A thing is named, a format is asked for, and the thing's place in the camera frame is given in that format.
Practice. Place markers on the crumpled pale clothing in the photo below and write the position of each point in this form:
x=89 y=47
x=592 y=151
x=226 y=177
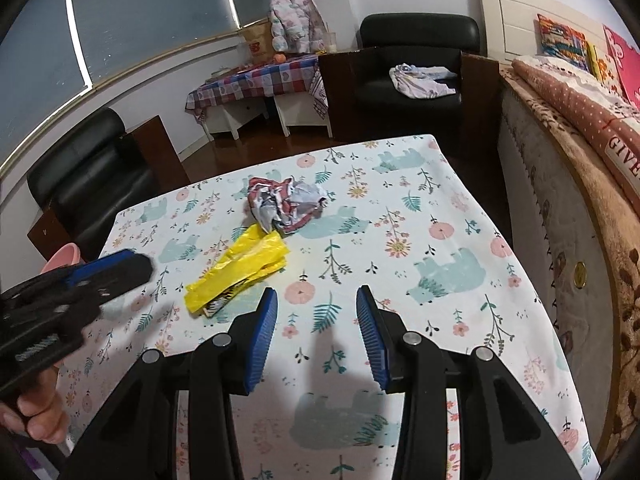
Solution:
x=425 y=82

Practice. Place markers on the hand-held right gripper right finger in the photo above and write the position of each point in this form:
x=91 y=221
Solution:
x=370 y=340

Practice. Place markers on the white table base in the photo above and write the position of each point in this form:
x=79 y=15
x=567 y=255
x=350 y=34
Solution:
x=305 y=112
x=235 y=115

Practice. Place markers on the cream bed headboard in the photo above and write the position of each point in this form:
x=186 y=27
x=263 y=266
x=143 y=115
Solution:
x=510 y=15

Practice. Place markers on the hanging floral padded jacket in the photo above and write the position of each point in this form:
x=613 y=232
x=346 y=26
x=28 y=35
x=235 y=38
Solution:
x=295 y=10

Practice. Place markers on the pink flower pillow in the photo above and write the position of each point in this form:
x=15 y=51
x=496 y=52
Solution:
x=625 y=65

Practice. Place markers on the person's left hand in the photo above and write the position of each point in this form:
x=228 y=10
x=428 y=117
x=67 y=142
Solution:
x=47 y=410

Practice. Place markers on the checked tablecloth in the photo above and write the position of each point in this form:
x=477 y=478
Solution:
x=255 y=80

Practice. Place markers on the window with grey blinds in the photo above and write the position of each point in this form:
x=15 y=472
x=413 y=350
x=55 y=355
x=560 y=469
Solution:
x=125 y=20

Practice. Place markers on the bed mattress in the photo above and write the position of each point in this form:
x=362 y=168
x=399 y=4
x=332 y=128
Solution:
x=545 y=200

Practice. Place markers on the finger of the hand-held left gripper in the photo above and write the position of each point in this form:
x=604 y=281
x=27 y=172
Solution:
x=120 y=275
x=100 y=260

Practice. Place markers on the colourful patterned pillow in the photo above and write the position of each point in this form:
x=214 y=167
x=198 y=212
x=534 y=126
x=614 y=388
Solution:
x=562 y=42

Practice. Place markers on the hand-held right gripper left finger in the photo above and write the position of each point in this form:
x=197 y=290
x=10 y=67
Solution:
x=262 y=340

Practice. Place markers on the yellow flower pillow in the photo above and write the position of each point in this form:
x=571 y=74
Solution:
x=605 y=72

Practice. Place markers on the bed with brown blanket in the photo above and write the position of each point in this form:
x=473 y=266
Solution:
x=620 y=270

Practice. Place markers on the large black leather armchair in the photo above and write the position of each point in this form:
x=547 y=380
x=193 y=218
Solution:
x=90 y=175

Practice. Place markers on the orange fruit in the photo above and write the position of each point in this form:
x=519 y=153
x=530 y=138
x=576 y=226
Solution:
x=279 y=59

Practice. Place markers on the yellow plastic bag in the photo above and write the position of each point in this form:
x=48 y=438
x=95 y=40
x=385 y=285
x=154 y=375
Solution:
x=245 y=260

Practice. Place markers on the floral animal print tablecloth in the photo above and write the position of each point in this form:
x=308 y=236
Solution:
x=425 y=310

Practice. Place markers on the pale drink cup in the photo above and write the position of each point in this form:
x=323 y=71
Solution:
x=330 y=42

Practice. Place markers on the pink plastic bucket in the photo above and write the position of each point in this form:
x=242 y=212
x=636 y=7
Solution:
x=65 y=255

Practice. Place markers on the small black leather armchair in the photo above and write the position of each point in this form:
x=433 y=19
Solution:
x=415 y=35

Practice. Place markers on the pink dotted quilt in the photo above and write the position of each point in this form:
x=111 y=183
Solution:
x=585 y=115

